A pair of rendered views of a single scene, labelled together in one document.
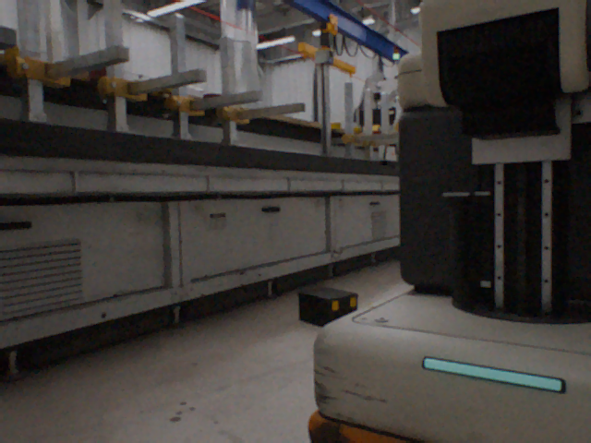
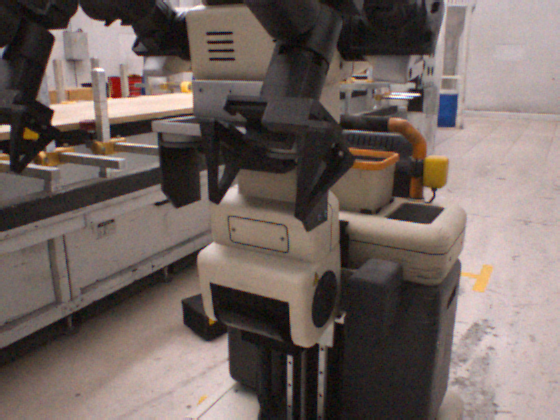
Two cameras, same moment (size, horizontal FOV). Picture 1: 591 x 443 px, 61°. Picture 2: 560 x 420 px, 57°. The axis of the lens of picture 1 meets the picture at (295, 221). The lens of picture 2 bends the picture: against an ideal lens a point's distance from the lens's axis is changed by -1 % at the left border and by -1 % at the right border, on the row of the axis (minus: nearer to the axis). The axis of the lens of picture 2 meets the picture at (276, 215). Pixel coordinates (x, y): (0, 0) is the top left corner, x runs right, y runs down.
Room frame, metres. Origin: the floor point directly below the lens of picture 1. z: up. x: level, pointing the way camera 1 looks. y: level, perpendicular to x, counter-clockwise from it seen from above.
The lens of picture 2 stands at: (-0.11, -0.28, 1.14)
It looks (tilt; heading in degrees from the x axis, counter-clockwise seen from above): 17 degrees down; 356
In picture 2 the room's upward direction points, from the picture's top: straight up
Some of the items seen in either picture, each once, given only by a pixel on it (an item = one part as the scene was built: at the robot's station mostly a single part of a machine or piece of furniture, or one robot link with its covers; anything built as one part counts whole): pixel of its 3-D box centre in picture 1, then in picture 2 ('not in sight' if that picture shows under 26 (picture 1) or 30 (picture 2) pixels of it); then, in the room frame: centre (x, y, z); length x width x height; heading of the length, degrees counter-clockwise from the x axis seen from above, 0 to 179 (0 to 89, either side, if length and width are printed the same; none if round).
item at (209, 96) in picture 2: not in sight; (245, 150); (0.72, -0.29, 0.99); 0.28 x 0.16 x 0.22; 56
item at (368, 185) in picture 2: not in sight; (341, 177); (1.06, -0.51, 0.87); 0.23 x 0.15 x 0.11; 56
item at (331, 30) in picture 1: (329, 40); not in sight; (8.00, -0.59, 2.95); 0.34 x 0.26 x 0.49; 147
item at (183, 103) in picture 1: (185, 106); (54, 157); (1.69, 0.36, 0.81); 0.14 x 0.06 x 0.05; 147
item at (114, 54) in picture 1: (66, 69); not in sight; (1.24, 0.55, 0.83); 0.43 x 0.03 x 0.04; 57
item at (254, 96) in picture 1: (207, 104); (75, 159); (1.66, 0.28, 0.81); 0.43 x 0.03 x 0.04; 57
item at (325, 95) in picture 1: (325, 110); not in sight; (2.50, -0.16, 0.93); 0.05 x 0.05 x 0.45; 57
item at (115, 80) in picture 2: not in sight; (128, 95); (11.20, 2.09, 0.41); 0.76 x 0.48 x 0.81; 154
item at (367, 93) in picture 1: (368, 130); not in sight; (2.93, -0.44, 0.87); 0.04 x 0.04 x 0.48; 57
